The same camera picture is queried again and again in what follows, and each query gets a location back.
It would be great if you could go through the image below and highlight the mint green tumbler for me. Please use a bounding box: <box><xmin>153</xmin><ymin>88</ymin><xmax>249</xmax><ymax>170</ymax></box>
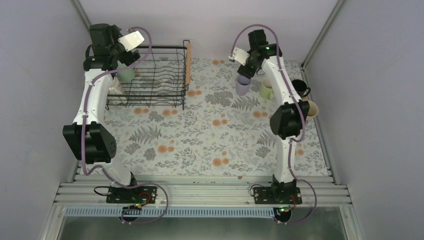
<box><xmin>116</xmin><ymin>68</ymin><xmax>136</xmax><ymax>83</ymax></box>

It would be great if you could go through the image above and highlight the lilac plastic cup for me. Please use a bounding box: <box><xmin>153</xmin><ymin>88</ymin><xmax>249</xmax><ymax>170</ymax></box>
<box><xmin>235</xmin><ymin>75</ymin><xmax>252</xmax><ymax>96</ymax></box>

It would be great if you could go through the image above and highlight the light green mug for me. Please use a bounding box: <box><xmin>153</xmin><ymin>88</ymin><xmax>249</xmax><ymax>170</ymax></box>
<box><xmin>259</xmin><ymin>79</ymin><xmax>275</xmax><ymax>100</ymax></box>

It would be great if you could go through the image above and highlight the black cylindrical cup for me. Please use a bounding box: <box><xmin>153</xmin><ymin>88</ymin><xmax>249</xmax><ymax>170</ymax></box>
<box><xmin>291</xmin><ymin>79</ymin><xmax>311</xmax><ymax>99</ymax></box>

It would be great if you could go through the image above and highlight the beige floral mug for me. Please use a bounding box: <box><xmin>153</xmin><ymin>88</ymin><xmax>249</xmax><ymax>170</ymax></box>
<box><xmin>305</xmin><ymin>100</ymin><xmax>319</xmax><ymax>122</ymax></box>

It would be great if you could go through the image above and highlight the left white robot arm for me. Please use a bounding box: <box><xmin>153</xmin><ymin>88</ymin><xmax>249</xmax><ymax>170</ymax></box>
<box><xmin>62</xmin><ymin>23</ymin><xmax>145</xmax><ymax>203</ymax></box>

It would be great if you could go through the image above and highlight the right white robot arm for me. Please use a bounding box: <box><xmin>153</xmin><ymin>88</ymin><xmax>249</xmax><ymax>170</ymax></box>
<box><xmin>229</xmin><ymin>29</ymin><xmax>310</xmax><ymax>204</ymax></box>

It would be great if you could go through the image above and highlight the floral patterned table mat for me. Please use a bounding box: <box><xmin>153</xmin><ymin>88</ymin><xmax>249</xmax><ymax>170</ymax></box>
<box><xmin>80</xmin><ymin>58</ymin><xmax>329</xmax><ymax>177</ymax></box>

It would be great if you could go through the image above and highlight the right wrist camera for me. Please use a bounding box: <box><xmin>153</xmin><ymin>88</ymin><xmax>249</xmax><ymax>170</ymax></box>
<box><xmin>228</xmin><ymin>47</ymin><xmax>250</xmax><ymax>66</ymax></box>

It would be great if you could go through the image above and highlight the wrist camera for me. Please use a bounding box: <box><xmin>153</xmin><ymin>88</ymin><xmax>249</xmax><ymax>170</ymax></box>
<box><xmin>228</xmin><ymin>47</ymin><xmax>250</xmax><ymax>66</ymax></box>
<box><xmin>117</xmin><ymin>30</ymin><xmax>145</xmax><ymax>52</ymax></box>

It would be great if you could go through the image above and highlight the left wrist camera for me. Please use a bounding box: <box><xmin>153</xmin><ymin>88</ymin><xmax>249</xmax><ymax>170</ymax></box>
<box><xmin>117</xmin><ymin>30</ymin><xmax>145</xmax><ymax>52</ymax></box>

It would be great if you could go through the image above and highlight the black wire dish rack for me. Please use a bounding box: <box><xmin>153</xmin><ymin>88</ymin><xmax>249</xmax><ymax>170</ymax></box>
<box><xmin>105</xmin><ymin>39</ymin><xmax>192</xmax><ymax>110</ymax></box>

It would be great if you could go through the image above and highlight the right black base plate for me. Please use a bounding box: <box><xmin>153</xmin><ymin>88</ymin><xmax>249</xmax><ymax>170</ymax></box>
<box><xmin>252</xmin><ymin>186</ymin><xmax>303</xmax><ymax>205</ymax></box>

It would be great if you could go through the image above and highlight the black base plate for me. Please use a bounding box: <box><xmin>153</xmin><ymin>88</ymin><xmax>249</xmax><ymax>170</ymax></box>
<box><xmin>106</xmin><ymin>185</ymin><xmax>158</xmax><ymax>205</ymax></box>
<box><xmin>252</xmin><ymin>186</ymin><xmax>303</xmax><ymax>205</ymax></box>

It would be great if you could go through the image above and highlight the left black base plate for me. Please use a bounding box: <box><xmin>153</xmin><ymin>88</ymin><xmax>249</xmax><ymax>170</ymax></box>
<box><xmin>106</xmin><ymin>185</ymin><xmax>158</xmax><ymax>205</ymax></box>

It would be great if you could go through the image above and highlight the aluminium mounting rail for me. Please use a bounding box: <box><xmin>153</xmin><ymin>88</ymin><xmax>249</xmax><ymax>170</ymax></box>
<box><xmin>53</xmin><ymin>174</ymin><xmax>352</xmax><ymax>207</ymax></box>

